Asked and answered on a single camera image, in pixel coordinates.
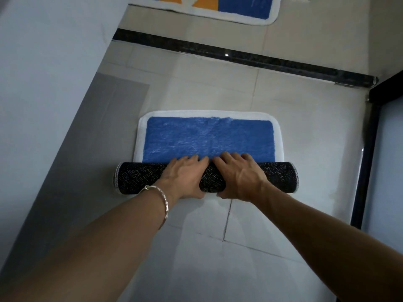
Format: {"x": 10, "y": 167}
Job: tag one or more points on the person's left hand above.
{"x": 182, "y": 179}

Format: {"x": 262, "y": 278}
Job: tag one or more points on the person's right hand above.
{"x": 241, "y": 179}

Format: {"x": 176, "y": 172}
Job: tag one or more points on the person's right middle finger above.
{"x": 229, "y": 157}

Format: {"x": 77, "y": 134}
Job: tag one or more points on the person's left middle finger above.
{"x": 193, "y": 160}

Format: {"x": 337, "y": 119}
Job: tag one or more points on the person's right thumb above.
{"x": 223, "y": 194}

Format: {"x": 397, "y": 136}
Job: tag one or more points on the person's left thumb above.
{"x": 197, "y": 194}

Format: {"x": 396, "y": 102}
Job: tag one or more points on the blue white-edged bath mat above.
{"x": 207, "y": 141}

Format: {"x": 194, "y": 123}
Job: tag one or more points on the person's left forearm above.
{"x": 94, "y": 245}

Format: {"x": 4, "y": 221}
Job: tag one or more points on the person's right forearm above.
{"x": 330, "y": 245}

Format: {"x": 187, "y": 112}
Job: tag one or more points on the black stone door threshold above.
{"x": 245, "y": 58}

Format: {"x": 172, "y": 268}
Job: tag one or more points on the blue and orange bath mat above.
{"x": 220, "y": 6}

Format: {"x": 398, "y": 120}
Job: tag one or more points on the black door frame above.
{"x": 366, "y": 154}

